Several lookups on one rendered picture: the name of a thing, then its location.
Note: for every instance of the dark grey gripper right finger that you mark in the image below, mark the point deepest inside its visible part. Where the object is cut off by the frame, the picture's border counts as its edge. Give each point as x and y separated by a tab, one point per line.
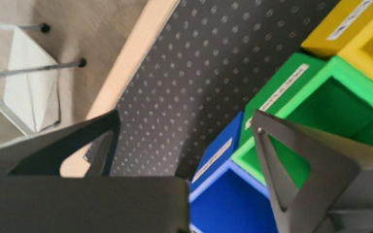
340	179

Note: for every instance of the blue open-top bin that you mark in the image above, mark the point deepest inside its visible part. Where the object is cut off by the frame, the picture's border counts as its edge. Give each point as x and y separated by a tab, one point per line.
234	202

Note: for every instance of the green bin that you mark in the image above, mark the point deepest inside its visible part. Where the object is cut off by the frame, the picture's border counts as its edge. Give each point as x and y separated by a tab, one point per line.
324	105

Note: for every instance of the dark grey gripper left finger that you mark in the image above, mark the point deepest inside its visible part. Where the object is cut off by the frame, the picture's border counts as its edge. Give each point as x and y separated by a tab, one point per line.
44	155

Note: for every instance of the yellow open-top bin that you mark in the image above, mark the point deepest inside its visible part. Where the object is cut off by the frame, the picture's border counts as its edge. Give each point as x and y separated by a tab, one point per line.
340	33

